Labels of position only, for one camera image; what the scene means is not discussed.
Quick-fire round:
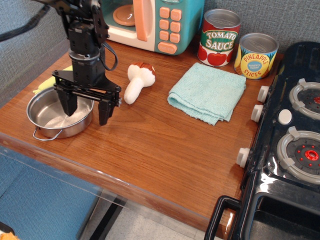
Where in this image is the white stove knob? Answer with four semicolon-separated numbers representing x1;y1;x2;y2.
236;148;251;168
277;109;292;125
257;85;270;103
251;104;264;123

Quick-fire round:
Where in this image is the small metal pot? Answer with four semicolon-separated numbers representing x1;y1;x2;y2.
26;87;94;141

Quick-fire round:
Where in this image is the tomato sauce can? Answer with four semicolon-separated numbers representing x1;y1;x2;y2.
197;8;241;67

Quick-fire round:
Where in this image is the pineapple slices can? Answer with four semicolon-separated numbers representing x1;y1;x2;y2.
234;33;279;80

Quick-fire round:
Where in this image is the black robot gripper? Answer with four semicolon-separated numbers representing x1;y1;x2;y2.
52;48;122;126

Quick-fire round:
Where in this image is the black toy stove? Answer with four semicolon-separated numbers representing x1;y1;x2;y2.
205;41;320;240

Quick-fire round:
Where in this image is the plush mushroom toy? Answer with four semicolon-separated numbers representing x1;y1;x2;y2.
124;62;156;105

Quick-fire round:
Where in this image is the teal toy microwave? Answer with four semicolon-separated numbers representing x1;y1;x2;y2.
102;0;205;56

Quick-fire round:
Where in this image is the spoon with yellow handle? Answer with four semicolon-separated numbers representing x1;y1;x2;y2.
32;65;74;96

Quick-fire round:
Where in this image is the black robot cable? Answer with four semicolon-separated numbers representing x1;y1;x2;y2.
0;4;51;43

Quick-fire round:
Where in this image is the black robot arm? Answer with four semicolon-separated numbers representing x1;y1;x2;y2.
41;0;121;126

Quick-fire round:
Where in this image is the light blue folded cloth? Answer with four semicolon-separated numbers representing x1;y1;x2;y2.
167;63;246;126

